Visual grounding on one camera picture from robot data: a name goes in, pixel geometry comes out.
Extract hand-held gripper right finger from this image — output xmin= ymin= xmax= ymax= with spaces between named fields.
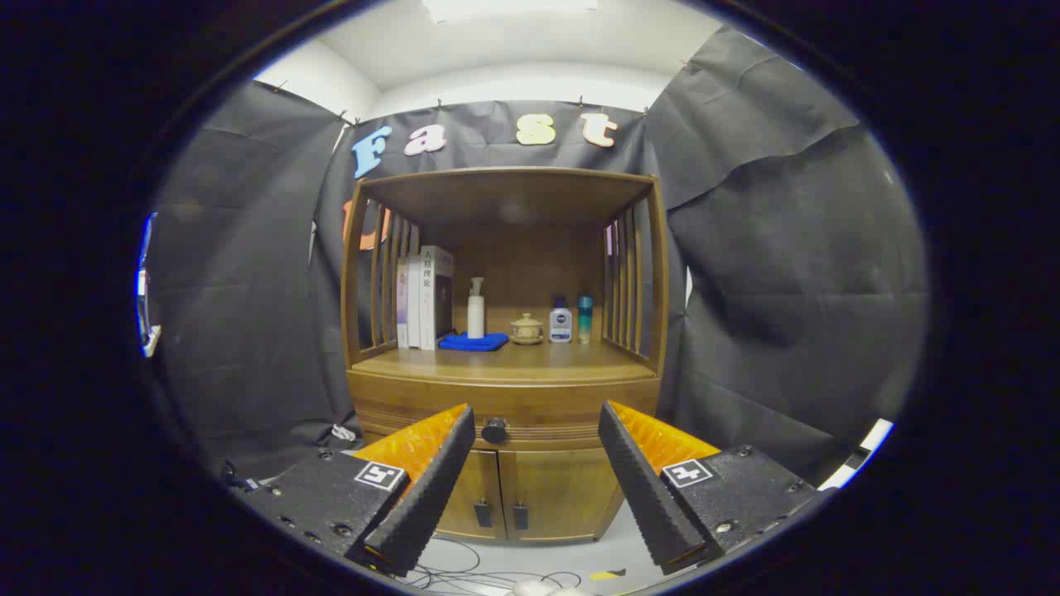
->
xmin=598 ymin=401 xmax=829 ymax=576

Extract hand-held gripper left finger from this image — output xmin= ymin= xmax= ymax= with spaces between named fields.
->
xmin=236 ymin=403 xmax=477 ymax=578

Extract wooden drawer with black knob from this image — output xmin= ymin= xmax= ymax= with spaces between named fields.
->
xmin=348 ymin=379 xmax=661 ymax=452

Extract wooden cabinet door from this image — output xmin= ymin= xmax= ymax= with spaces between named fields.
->
xmin=435 ymin=449 xmax=508 ymax=541
xmin=499 ymin=447 xmax=624 ymax=543

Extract wooden countertop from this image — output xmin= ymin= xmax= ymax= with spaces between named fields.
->
xmin=348 ymin=339 xmax=661 ymax=386

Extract wooden cabinet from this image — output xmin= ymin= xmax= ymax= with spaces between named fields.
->
xmin=340 ymin=167 xmax=670 ymax=543

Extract blue folded cloth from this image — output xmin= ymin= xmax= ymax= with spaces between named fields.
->
xmin=438 ymin=332 xmax=509 ymax=352

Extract thin white book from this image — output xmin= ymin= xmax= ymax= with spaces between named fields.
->
xmin=406 ymin=253 xmax=423 ymax=348

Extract pale purple book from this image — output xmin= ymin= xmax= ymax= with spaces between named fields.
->
xmin=396 ymin=258 xmax=411 ymax=348

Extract white panel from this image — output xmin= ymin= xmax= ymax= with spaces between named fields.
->
xmin=820 ymin=418 xmax=895 ymax=491

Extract black floor cables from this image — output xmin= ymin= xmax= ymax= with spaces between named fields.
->
xmin=406 ymin=534 xmax=585 ymax=595

